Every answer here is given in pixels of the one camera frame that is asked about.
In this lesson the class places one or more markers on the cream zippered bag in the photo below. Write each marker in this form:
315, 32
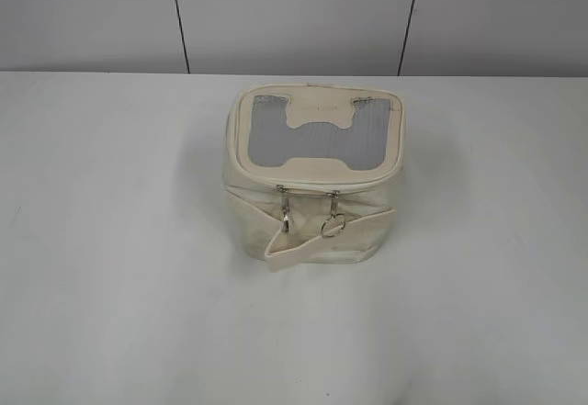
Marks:
311, 171

